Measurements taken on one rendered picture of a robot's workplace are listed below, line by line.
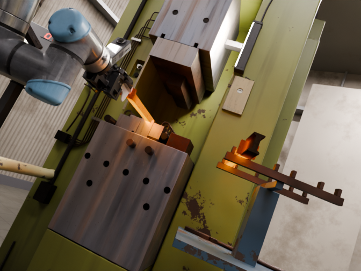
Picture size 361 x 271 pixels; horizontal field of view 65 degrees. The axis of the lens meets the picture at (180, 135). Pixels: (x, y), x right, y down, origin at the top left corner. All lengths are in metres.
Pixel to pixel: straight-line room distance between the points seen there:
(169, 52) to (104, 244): 0.81
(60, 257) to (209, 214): 0.58
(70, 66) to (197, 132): 1.10
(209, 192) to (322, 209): 3.20
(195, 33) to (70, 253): 1.00
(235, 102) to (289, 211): 3.20
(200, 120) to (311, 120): 3.22
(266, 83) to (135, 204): 0.77
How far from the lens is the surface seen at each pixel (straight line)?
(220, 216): 1.20
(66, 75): 0.63
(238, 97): 1.29
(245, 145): 0.71
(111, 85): 0.78
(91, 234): 1.11
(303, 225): 4.30
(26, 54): 0.65
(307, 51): 1.99
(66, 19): 0.64
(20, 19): 0.68
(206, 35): 1.30
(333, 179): 4.39
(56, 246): 1.18
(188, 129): 1.63
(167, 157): 1.04
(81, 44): 0.65
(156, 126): 1.15
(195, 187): 1.22
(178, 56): 1.26
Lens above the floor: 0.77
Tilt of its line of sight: 11 degrees up
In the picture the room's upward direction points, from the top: 23 degrees clockwise
